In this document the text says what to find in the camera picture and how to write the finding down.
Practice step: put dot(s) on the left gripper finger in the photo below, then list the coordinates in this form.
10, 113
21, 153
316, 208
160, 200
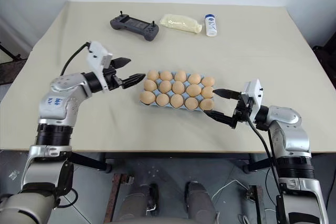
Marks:
132, 79
121, 62

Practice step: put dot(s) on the grey rounded right robot leg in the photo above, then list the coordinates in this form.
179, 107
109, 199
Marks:
200, 203

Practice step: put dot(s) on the clear bag of rice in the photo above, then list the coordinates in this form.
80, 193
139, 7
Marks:
181, 23

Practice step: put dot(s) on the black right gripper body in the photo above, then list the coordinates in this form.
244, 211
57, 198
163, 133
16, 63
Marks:
244, 112

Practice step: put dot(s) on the grey rounded robot leg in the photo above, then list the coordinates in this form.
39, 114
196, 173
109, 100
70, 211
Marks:
200, 203
141, 203

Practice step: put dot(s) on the grey rounded left robot leg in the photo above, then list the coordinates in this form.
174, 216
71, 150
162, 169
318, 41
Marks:
141, 203

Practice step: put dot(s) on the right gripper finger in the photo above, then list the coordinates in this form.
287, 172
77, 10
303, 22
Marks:
228, 94
219, 117

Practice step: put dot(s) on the rusty metal floor bar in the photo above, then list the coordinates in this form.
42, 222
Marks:
116, 197
258, 205

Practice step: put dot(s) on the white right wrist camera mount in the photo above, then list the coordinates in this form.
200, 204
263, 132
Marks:
253, 89

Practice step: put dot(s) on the grey handheld remote controller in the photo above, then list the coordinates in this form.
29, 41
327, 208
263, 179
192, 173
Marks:
134, 26

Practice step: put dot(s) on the black table leg bar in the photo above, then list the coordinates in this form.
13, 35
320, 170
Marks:
258, 162
89, 162

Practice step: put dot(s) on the white bottle with blue print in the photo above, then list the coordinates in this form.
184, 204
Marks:
211, 26

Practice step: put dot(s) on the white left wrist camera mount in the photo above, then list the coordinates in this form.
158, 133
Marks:
97, 56

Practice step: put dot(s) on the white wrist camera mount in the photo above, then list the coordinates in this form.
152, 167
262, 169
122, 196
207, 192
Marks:
253, 89
97, 56

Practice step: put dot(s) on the crumpled clear plastic scrap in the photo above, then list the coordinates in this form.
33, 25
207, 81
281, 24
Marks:
13, 175

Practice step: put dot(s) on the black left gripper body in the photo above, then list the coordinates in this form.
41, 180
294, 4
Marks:
113, 81

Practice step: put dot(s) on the black equipment beside table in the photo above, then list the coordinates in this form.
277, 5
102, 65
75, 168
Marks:
326, 58

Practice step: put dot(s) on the blue egg tray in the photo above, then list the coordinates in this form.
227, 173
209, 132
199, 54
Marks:
159, 80

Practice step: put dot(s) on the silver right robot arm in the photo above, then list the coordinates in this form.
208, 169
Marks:
291, 134

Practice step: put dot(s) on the tan egg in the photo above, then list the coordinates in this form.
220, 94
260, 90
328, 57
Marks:
176, 101
165, 86
166, 75
178, 87
208, 80
191, 102
207, 91
153, 75
206, 104
150, 85
180, 75
193, 90
162, 100
194, 78
147, 97

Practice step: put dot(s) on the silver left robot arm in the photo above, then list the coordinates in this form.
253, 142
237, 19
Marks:
60, 108

